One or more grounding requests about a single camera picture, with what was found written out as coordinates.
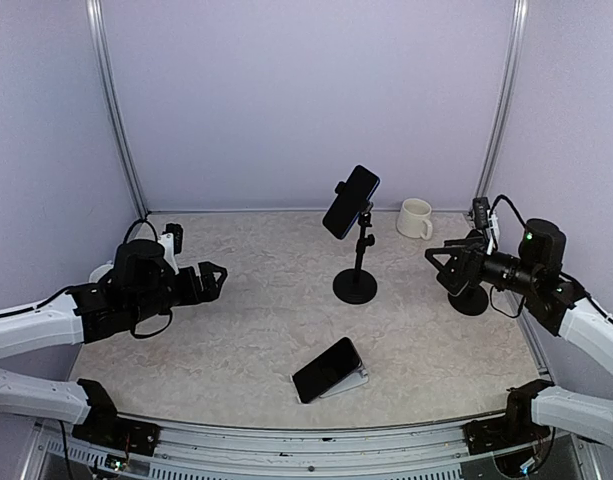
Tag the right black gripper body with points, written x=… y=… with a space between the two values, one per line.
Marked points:
x=477 y=270

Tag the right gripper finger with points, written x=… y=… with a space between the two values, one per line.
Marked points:
x=470 y=242
x=446 y=261

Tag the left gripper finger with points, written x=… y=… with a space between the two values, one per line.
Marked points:
x=210 y=292
x=212 y=274

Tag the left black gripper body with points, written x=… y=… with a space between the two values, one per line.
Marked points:
x=189 y=294

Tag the black tall phone stand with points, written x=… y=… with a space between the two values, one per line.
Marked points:
x=357 y=286

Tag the blue phone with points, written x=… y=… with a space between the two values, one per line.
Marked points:
x=352 y=198

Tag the silver folding phone stand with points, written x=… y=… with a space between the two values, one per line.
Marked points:
x=357 y=378

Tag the black phone red case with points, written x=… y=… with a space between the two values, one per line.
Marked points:
x=327 y=370

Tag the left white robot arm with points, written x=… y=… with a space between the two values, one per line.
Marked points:
x=142 y=282

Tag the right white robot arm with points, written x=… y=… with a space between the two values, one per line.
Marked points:
x=557 y=302

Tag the cream ceramic mug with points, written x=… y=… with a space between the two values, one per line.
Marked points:
x=414 y=219

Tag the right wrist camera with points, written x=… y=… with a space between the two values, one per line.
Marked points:
x=485 y=221

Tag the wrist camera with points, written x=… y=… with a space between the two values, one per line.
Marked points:
x=485 y=221
x=172 y=237

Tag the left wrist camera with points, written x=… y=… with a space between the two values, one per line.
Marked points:
x=172 y=237

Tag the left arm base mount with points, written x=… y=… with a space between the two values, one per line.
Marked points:
x=103 y=426

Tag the right aluminium frame post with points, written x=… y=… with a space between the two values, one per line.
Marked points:
x=511 y=67

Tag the aluminium frame post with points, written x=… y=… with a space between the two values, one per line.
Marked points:
x=511 y=67
x=95 y=17

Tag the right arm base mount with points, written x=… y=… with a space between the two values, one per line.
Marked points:
x=514 y=427

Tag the front aluminium rail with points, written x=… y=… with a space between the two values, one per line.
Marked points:
x=436 y=450

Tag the left aluminium frame post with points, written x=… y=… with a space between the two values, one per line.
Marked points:
x=95 y=17

